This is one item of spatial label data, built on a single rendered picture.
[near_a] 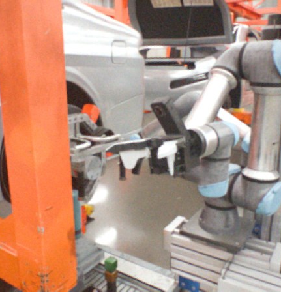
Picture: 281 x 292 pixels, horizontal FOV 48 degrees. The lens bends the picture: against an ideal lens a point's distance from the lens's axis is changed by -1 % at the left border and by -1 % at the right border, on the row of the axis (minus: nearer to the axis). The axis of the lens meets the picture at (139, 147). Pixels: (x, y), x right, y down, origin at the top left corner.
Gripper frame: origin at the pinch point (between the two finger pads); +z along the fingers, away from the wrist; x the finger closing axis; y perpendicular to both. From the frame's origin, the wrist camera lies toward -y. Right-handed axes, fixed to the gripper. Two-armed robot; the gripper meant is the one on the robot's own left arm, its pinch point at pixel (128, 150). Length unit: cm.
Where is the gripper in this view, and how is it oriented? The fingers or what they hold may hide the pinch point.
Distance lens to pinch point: 60.8
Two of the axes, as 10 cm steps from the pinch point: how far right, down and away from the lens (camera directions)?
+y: 1.0, 9.8, 1.6
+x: -6.8, -0.5, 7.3
